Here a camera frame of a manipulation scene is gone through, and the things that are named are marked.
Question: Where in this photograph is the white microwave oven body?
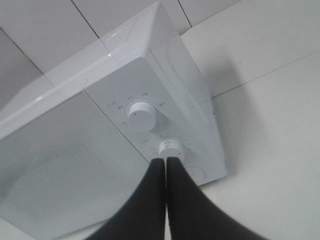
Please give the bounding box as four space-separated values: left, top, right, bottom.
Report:
0 1 228 239

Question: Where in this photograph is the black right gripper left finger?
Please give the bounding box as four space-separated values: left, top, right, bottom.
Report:
87 158 166 240

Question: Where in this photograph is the upper white power knob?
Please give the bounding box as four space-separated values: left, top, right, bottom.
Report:
127 102 157 131

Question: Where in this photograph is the round white door button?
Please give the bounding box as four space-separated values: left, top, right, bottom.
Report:
186 166 206 186

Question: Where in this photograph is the white microwave door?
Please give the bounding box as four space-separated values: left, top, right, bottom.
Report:
0 93 149 240

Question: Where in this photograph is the white timer knob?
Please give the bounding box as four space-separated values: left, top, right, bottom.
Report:
158 139 186 162

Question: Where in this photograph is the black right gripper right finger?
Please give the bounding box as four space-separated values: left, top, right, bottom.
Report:
166 157 265 240

